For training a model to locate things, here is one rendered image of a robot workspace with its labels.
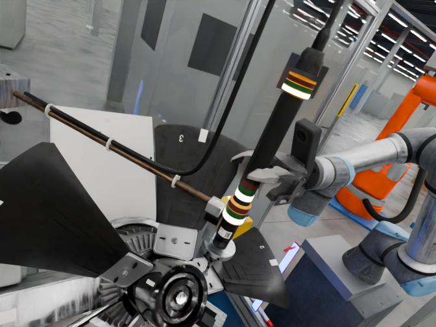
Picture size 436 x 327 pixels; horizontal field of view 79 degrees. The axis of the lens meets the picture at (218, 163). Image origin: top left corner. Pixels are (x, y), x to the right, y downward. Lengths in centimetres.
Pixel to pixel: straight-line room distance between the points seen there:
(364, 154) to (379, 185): 353
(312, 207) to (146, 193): 45
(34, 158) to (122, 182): 35
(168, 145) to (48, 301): 38
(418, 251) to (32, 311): 100
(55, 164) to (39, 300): 28
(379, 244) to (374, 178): 324
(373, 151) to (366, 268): 52
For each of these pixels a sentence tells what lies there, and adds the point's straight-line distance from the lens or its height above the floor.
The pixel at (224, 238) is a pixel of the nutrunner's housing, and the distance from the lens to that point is 54.
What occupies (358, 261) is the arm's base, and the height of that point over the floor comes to 109.
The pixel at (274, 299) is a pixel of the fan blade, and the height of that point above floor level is 114.
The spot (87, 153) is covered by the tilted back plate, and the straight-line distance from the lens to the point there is 75.
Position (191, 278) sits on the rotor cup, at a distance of 55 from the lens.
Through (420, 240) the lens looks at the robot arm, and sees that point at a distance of 101.
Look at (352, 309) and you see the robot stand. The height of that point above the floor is 98.
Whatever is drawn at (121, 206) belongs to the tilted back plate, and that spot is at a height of 117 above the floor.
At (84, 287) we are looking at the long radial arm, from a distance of 65.
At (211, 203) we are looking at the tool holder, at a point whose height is 137.
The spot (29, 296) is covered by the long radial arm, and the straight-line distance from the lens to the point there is 63.
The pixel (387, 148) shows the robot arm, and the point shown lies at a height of 154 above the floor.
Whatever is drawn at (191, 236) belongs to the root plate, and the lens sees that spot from 58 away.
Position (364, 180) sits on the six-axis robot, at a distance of 439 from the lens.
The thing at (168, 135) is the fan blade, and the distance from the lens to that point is 62.
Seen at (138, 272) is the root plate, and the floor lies 123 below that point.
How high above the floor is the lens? 166
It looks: 26 degrees down
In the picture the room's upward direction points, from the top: 23 degrees clockwise
